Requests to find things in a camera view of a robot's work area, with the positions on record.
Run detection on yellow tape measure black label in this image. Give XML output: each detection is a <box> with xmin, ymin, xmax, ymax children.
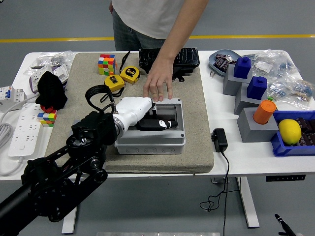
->
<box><xmin>120</xmin><ymin>65</ymin><xmax>141</xmax><ymax>84</ymax></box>

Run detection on black power adapter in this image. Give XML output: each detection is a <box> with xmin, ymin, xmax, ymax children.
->
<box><xmin>210</xmin><ymin>128</ymin><xmax>228</xmax><ymax>152</ymax></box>

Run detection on white circuit breaker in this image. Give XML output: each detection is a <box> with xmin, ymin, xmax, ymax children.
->
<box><xmin>0</xmin><ymin>85</ymin><xmax>27</xmax><ymax>104</ymax></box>

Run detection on white wall socket panel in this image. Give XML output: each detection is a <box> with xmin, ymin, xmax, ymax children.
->
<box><xmin>52</xmin><ymin>63</ymin><xmax>70</xmax><ymax>86</ymax></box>
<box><xmin>29</xmin><ymin>69</ymin><xmax>46</xmax><ymax>94</ymax></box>

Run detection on black wrapped device case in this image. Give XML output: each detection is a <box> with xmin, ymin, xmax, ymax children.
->
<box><xmin>138</xmin><ymin>46</ymin><xmax>200</xmax><ymax>82</ymax></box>

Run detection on yellow lemon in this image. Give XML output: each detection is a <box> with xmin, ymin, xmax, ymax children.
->
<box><xmin>278</xmin><ymin>118</ymin><xmax>302</xmax><ymax>145</ymax></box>

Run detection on small colourful puzzle cube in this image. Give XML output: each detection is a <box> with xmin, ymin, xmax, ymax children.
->
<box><xmin>37</xmin><ymin>110</ymin><xmax>58</xmax><ymax>128</ymax></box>

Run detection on person's left hand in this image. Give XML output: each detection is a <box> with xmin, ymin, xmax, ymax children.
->
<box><xmin>142</xmin><ymin>58</ymin><xmax>173</xmax><ymax>103</ymax></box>

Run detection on blue plastic bin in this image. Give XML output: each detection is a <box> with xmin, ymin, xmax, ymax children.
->
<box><xmin>270</xmin><ymin>110</ymin><xmax>315</xmax><ymax>157</ymax></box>

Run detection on large colourful puzzle cube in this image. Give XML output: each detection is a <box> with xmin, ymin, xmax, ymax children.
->
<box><xmin>97</xmin><ymin>54</ymin><xmax>117</xmax><ymax>76</ymax></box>

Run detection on grey holder block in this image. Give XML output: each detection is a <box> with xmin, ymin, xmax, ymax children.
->
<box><xmin>237</xmin><ymin>107</ymin><xmax>280</xmax><ymax>143</ymax></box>
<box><xmin>234</xmin><ymin>82</ymin><xmax>269</xmax><ymax>116</ymax></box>
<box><xmin>222</xmin><ymin>64</ymin><xmax>253</xmax><ymax>96</ymax></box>

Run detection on black adapter cord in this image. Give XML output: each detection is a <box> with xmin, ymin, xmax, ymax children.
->
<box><xmin>199</xmin><ymin>149</ymin><xmax>242</xmax><ymax>236</ymax></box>

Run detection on clear bag of parts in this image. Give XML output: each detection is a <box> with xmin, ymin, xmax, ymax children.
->
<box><xmin>23</xmin><ymin>50</ymin><xmax>77</xmax><ymax>74</ymax></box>
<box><xmin>247</xmin><ymin>48</ymin><xmax>301</xmax><ymax>82</ymax></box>
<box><xmin>267</xmin><ymin>72</ymin><xmax>315</xmax><ymax>110</ymax></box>

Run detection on grey junction box clear lid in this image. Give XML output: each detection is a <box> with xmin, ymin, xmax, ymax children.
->
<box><xmin>114</xmin><ymin>97</ymin><xmax>187</xmax><ymax>155</ymax></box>

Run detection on blue block battery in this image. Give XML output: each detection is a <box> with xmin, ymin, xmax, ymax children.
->
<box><xmin>233</xmin><ymin>56</ymin><xmax>252</xmax><ymax>80</ymax></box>
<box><xmin>247</xmin><ymin>76</ymin><xmax>268</xmax><ymax>100</ymax></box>

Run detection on black cloth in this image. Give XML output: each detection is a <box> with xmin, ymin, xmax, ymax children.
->
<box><xmin>35</xmin><ymin>71</ymin><xmax>68</xmax><ymax>111</ymax></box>

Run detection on white power strip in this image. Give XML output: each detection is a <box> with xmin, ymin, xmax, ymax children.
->
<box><xmin>7</xmin><ymin>103</ymin><xmax>42</xmax><ymax>158</ymax></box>

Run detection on grey-brown fabric mat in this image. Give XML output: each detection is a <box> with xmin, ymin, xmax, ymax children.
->
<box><xmin>43</xmin><ymin>52</ymin><xmax>214</xmax><ymax>175</ymax></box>

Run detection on yellow tape measure black strap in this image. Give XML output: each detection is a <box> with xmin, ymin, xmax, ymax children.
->
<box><xmin>99</xmin><ymin>74</ymin><xmax>126</xmax><ymax>103</ymax></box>

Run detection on white power cable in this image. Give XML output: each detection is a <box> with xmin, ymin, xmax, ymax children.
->
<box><xmin>0</xmin><ymin>94</ymin><xmax>37</xmax><ymax>177</ymax></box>

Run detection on white desk leg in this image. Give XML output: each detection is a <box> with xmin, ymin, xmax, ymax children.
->
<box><xmin>235</xmin><ymin>176</ymin><xmax>260</xmax><ymax>229</ymax></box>
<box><xmin>61</xmin><ymin>181</ymin><xmax>82</xmax><ymax>234</ymax></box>

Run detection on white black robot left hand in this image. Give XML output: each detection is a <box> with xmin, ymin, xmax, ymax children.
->
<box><xmin>115</xmin><ymin>96</ymin><xmax>178</xmax><ymax>132</ymax></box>

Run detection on blue-grey shallow dish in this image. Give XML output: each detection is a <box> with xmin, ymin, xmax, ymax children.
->
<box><xmin>208</xmin><ymin>49</ymin><xmax>243</xmax><ymax>75</ymax></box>

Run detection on orange cylinder battery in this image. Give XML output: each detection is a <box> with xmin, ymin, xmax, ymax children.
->
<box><xmin>252</xmin><ymin>99</ymin><xmax>277</xmax><ymax>125</ymax></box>

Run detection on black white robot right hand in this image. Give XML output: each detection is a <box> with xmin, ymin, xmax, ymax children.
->
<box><xmin>274</xmin><ymin>213</ymin><xmax>300</xmax><ymax>236</ymax></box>

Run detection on dark wrapped candies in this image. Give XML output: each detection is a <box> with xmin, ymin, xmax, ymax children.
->
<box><xmin>213</xmin><ymin>53</ymin><xmax>234</xmax><ymax>73</ymax></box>

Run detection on black desk control panel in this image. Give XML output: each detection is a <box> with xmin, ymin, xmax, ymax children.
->
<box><xmin>265</xmin><ymin>174</ymin><xmax>306</xmax><ymax>182</ymax></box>

